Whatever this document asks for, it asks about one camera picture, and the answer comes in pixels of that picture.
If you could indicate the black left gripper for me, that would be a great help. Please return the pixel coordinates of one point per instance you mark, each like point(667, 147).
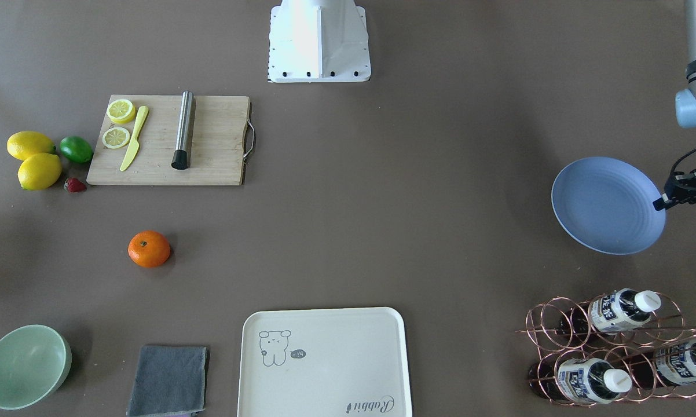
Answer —
point(691, 189)

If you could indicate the blue round plate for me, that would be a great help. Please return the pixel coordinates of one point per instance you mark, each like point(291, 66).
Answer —
point(606, 205)

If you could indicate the orange fruit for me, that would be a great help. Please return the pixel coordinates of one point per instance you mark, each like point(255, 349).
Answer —
point(149, 249)

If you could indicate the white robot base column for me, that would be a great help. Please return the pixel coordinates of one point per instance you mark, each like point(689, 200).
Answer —
point(318, 42)

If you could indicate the top drink bottle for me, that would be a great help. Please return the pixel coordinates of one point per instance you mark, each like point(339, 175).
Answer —
point(618, 311)

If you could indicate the drink bottle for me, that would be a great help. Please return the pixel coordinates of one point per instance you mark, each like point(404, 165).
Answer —
point(673, 365)
point(582, 382)
point(618, 311)

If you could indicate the lower drink bottle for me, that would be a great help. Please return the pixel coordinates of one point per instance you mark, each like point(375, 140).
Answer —
point(673, 365)
point(582, 382)

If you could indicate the cream rabbit tray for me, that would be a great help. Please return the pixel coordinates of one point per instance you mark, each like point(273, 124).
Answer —
point(325, 362)

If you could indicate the wooden cutting board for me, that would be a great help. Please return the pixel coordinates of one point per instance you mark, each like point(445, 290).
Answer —
point(216, 150)

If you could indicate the steel muddler black tip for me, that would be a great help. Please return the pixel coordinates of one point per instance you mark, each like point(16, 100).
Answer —
point(180, 159)

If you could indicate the grey folded cloth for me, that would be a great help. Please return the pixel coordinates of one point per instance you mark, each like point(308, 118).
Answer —
point(169, 381)

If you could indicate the yellow plastic knife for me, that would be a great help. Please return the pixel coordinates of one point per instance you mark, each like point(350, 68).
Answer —
point(134, 145)

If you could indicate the thick lemon half slice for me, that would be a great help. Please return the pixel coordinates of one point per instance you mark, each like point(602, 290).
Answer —
point(121, 111)

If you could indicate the green lime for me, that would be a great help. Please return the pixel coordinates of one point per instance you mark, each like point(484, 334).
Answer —
point(76, 149)

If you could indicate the red strawberry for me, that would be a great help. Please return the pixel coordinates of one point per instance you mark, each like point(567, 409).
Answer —
point(74, 185)

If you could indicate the lower yellow lemon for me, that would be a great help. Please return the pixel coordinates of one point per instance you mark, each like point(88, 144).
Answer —
point(39, 171)

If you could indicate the yellow lemon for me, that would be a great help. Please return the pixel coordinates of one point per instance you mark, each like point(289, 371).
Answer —
point(39, 171)
point(26, 143)

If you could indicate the upper yellow lemon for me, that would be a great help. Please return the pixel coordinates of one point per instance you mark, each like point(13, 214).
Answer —
point(26, 143)

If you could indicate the light green bowl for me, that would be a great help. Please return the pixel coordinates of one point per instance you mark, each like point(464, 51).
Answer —
point(34, 361)

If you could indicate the copper wire bottle rack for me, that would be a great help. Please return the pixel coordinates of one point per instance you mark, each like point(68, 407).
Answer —
point(622, 346)

